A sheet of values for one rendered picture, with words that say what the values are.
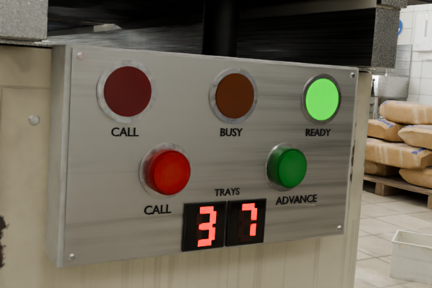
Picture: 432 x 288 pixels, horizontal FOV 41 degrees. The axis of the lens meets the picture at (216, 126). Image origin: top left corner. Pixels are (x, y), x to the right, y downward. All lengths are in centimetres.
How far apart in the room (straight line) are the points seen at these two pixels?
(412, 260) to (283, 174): 224
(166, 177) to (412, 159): 392
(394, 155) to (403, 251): 178
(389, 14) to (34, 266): 33
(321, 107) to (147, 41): 47
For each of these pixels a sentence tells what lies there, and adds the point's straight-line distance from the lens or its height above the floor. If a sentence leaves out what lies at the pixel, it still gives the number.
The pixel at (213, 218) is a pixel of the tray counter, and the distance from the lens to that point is 41.
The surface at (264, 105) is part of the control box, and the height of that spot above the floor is 81.
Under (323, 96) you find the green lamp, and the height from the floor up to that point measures 81.
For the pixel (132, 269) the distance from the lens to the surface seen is 43.
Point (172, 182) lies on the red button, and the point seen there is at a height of 75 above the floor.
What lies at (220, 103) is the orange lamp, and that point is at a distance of 40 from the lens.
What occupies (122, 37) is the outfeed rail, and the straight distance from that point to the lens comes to 97.
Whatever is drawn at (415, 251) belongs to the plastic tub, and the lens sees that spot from 264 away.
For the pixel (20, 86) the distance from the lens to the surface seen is 39.
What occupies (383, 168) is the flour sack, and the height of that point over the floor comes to 19.
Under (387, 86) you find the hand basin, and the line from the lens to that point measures 542.
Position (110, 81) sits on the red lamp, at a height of 82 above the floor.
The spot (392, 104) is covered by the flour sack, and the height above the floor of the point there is 67.
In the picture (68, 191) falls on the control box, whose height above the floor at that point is 75.
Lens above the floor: 83
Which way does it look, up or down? 5 degrees down
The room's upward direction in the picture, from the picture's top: 4 degrees clockwise
